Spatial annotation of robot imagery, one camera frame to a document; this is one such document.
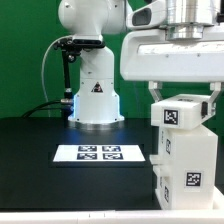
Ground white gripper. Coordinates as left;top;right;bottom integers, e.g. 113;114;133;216
120;26;224;117

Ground white cabinet top block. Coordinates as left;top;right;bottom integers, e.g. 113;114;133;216
151;94;215;130

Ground white door panel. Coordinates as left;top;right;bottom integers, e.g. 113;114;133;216
149;127;163;200
158;128;173;210

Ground white cabinet body box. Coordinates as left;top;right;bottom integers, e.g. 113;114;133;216
166;125;218;210

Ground white door panel front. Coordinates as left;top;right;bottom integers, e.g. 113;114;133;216
149;127;163;200

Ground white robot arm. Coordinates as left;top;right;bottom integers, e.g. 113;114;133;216
58;0;224;126

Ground white marker sheet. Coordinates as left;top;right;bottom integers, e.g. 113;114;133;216
53;145;145;162

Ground white L-shaped fence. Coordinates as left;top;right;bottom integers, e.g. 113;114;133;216
0;189;224;224

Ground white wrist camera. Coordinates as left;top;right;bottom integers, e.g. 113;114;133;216
126;0;167;30

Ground black base cables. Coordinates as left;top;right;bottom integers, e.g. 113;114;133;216
21;98;75;119

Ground black camera on stand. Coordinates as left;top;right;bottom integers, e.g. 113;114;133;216
53;37;105;119

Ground grey camera cable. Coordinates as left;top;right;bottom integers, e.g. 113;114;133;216
40;35;73;118

